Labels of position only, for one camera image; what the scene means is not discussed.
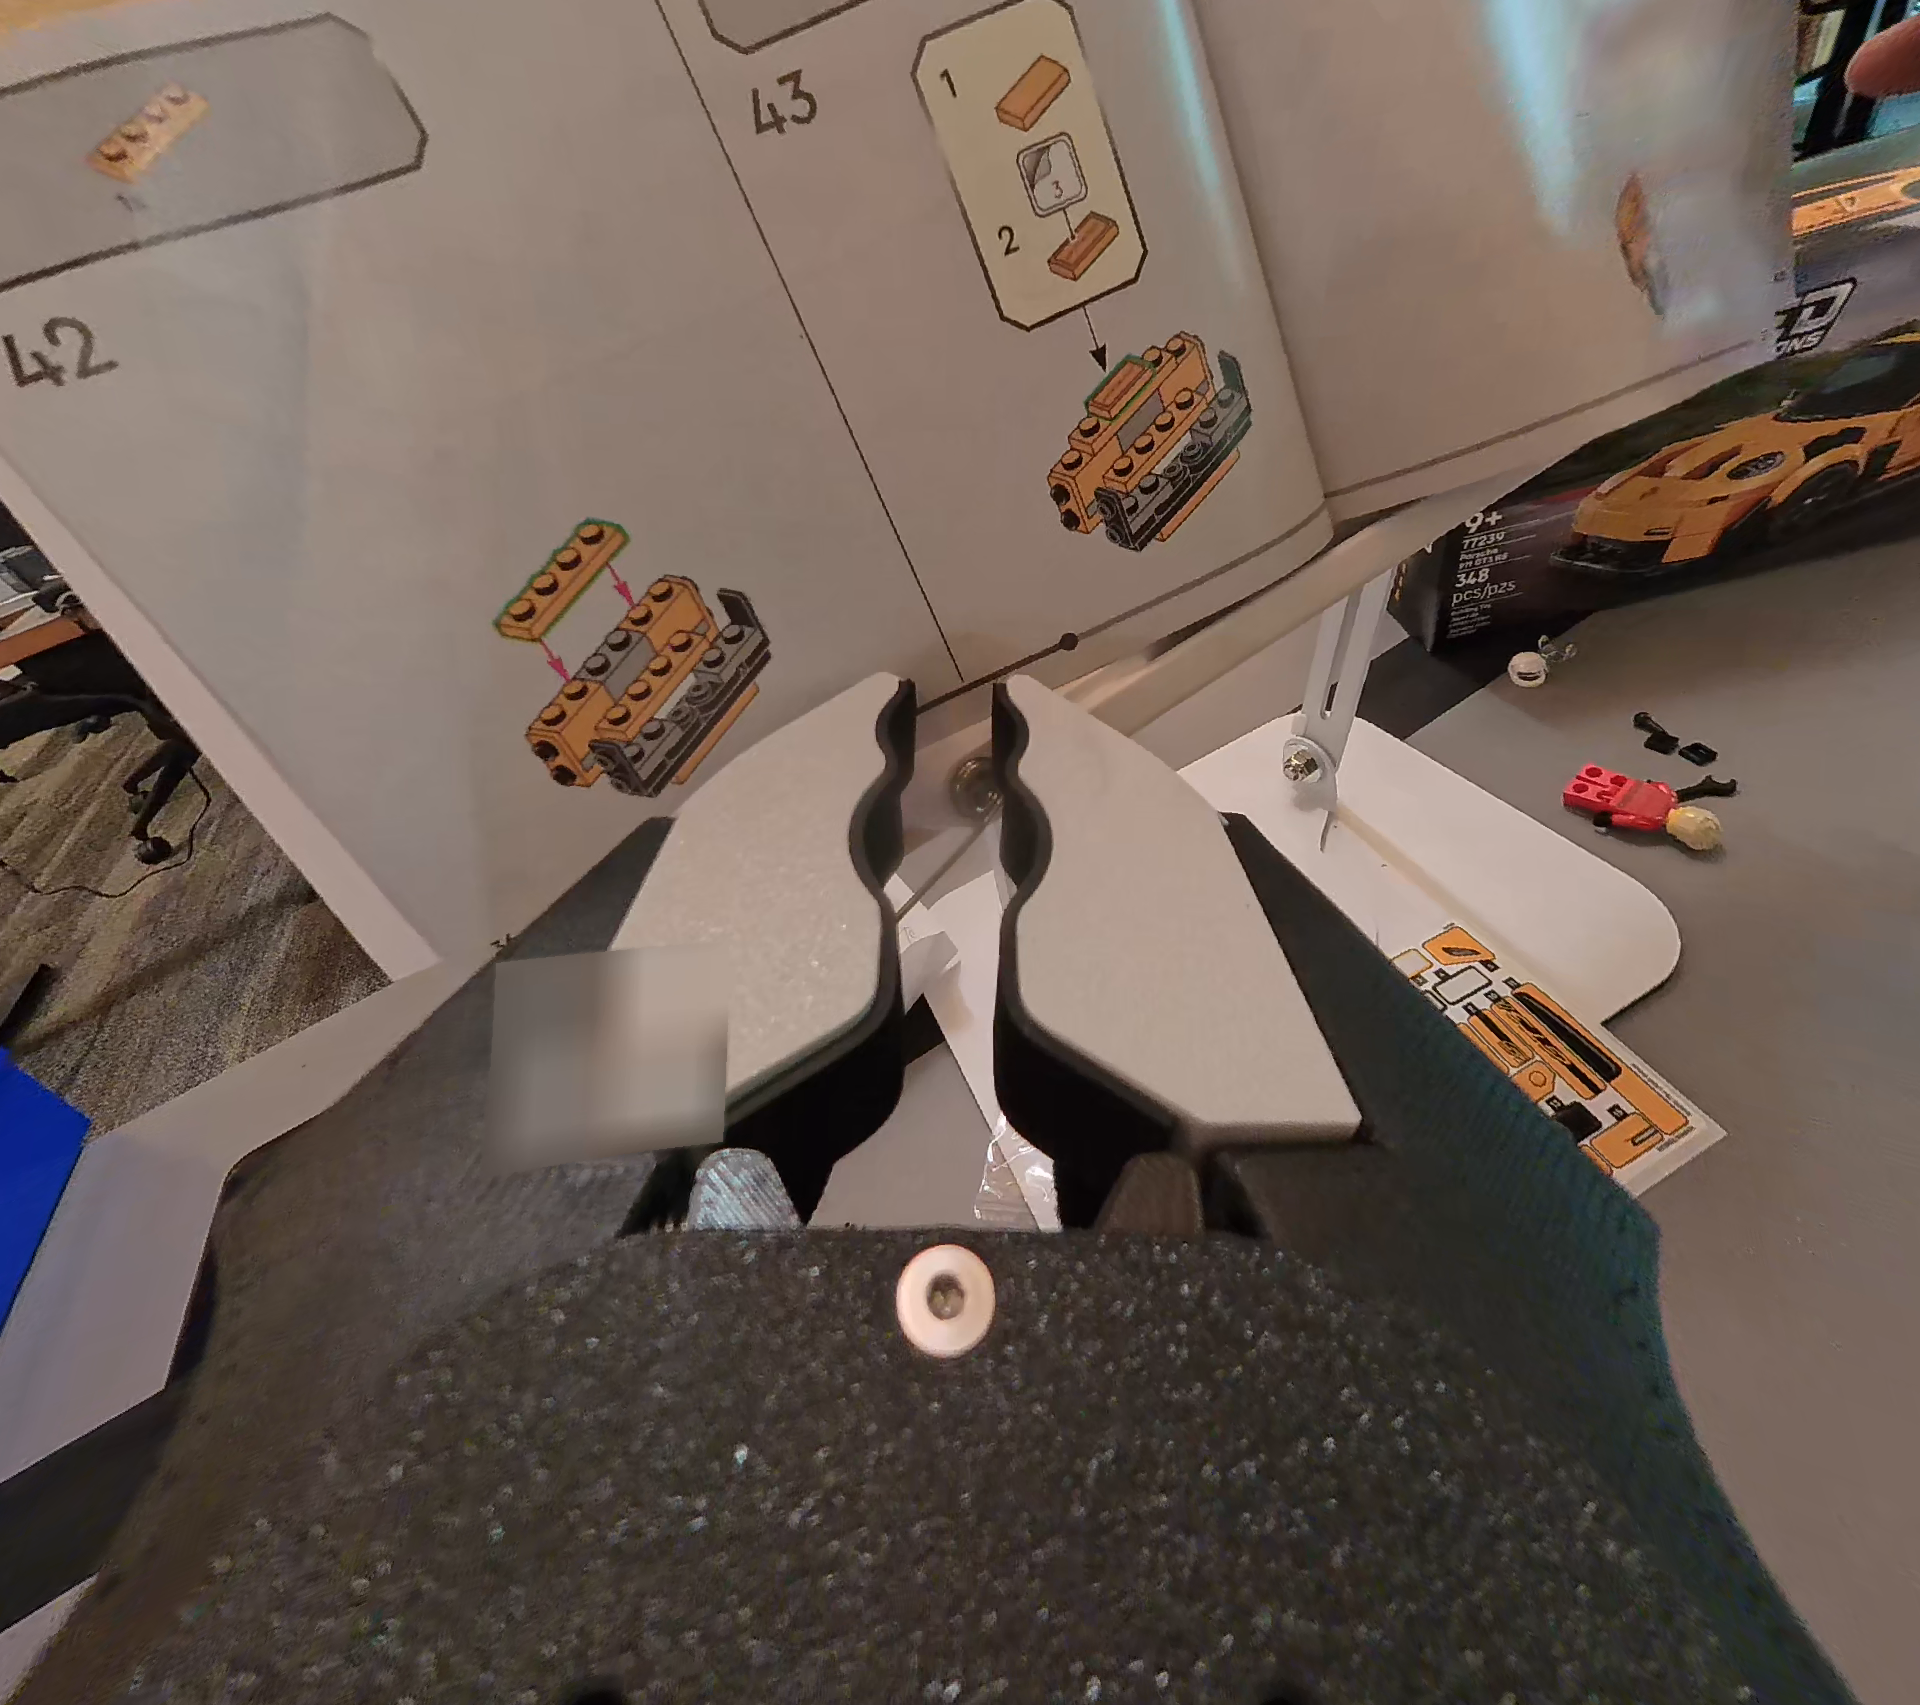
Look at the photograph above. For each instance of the black office chair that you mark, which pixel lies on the black office chair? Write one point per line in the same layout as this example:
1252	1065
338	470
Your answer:
90	707

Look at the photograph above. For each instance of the orange sticker sheet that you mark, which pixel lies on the orange sticker sheet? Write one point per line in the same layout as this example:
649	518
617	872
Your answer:
1561	1062

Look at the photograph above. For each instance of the blue plastic bin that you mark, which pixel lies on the blue plastic bin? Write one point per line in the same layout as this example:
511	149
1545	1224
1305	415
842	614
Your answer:
39	1181

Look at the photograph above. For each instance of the person's right hand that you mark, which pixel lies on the person's right hand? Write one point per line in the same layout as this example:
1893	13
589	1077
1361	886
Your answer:
1891	59

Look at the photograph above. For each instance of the red lego minifigure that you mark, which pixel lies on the red lego minifigure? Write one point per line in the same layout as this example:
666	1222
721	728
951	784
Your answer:
1635	805

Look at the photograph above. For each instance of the white book stand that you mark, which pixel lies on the white book stand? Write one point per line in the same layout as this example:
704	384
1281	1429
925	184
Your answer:
1500	866

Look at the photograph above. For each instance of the black lego set box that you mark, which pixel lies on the black lego set box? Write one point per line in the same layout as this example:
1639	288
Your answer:
1724	491

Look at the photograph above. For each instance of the lego instruction booklet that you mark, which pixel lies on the lego instruction booklet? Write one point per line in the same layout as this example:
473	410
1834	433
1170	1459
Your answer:
450	384

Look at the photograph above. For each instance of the white lego helmet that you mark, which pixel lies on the white lego helmet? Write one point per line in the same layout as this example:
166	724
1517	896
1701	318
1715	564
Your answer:
1528	670

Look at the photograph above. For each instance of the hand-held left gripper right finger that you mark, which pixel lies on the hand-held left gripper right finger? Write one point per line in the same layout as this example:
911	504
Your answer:
1154	972

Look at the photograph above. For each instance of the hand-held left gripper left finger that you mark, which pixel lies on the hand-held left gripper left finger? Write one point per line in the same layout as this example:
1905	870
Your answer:
781	866

